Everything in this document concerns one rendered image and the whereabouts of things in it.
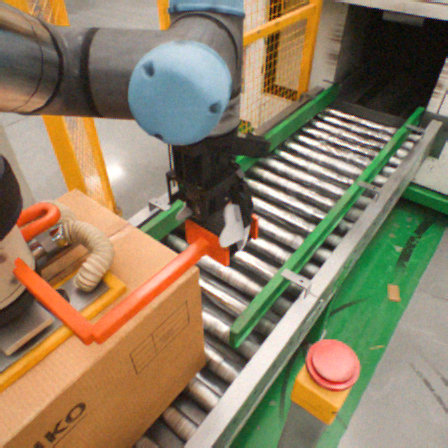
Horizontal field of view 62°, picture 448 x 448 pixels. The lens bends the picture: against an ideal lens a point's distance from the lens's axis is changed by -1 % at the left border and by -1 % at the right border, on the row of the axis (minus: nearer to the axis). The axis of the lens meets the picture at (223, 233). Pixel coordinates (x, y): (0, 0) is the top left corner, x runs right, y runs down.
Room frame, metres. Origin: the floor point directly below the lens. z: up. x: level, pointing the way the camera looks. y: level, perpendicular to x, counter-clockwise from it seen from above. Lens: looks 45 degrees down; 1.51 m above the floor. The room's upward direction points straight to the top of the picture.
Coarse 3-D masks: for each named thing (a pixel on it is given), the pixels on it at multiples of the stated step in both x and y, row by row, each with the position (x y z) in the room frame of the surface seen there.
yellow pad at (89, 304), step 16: (64, 288) 0.41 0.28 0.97; (96, 288) 0.41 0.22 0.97; (112, 288) 0.41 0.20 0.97; (80, 304) 0.37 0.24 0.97; (96, 304) 0.38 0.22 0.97; (48, 336) 0.31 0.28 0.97; (64, 336) 0.32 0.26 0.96; (0, 352) 0.28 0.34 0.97; (16, 352) 0.28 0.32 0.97; (32, 352) 0.29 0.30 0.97; (48, 352) 0.29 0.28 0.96; (0, 368) 0.26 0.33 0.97; (16, 368) 0.26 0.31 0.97; (0, 384) 0.24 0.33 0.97
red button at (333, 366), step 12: (312, 348) 0.26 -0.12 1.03; (324, 348) 0.25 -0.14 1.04; (336, 348) 0.25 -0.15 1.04; (348, 348) 0.26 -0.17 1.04; (312, 360) 0.24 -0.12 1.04; (324, 360) 0.24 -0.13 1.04; (336, 360) 0.24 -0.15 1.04; (348, 360) 0.24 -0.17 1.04; (312, 372) 0.22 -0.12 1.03; (324, 372) 0.22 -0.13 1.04; (336, 372) 0.22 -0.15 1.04; (348, 372) 0.22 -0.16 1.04; (324, 384) 0.21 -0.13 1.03; (336, 384) 0.21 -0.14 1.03; (348, 384) 0.21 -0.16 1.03
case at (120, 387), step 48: (144, 240) 0.55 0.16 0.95; (192, 288) 0.46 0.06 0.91; (144, 336) 0.35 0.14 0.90; (192, 336) 0.44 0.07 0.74; (48, 384) 0.24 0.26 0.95; (96, 384) 0.27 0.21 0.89; (144, 384) 0.33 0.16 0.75; (0, 432) 0.18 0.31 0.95; (48, 432) 0.20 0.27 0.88; (96, 432) 0.24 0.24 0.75
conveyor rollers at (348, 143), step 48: (288, 144) 1.58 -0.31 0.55; (336, 144) 1.61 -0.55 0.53; (384, 144) 1.58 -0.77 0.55; (288, 192) 1.26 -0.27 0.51; (336, 192) 1.23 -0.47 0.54; (288, 240) 0.95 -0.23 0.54; (336, 240) 0.94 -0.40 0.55; (240, 288) 0.74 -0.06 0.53; (288, 288) 0.74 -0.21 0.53; (192, 384) 0.42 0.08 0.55; (144, 432) 0.30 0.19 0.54; (192, 432) 0.30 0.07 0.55
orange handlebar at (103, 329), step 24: (24, 216) 0.47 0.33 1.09; (48, 216) 0.47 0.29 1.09; (24, 264) 0.36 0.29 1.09; (168, 264) 0.36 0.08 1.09; (192, 264) 0.37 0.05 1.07; (48, 288) 0.32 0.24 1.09; (144, 288) 0.32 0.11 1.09; (72, 312) 0.28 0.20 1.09; (120, 312) 0.28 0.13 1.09; (96, 336) 0.24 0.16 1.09
